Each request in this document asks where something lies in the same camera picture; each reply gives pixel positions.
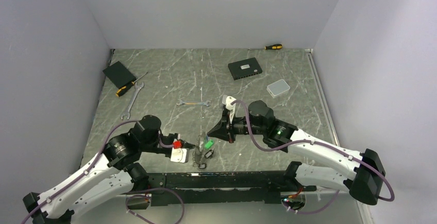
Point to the black key fob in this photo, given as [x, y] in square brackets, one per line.
[209, 154]

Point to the small silver wrench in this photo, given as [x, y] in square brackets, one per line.
[200, 103]

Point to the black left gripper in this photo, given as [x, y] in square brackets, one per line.
[174, 136]

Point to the large silver wrench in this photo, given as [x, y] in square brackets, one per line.
[126, 113]

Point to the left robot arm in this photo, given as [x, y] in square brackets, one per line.
[112, 171]

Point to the orange black screwdriver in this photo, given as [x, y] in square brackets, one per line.
[125, 88]

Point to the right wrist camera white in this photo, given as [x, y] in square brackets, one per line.
[227, 101]

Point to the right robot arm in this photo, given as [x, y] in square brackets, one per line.
[361, 174]

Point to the black flat box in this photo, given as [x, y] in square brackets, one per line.
[119, 75]

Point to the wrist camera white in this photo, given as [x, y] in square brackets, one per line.
[227, 101]
[178, 153]

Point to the orange screwdriver at wall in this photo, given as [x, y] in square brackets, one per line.
[269, 47]

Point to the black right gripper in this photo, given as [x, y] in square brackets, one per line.
[224, 130]

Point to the white plastic box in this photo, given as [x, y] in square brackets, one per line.
[277, 88]

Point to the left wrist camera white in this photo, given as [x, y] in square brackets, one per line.
[178, 153]

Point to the black network switch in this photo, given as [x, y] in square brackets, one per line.
[244, 68]

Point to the large metal keyring with chain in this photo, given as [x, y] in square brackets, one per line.
[198, 153]

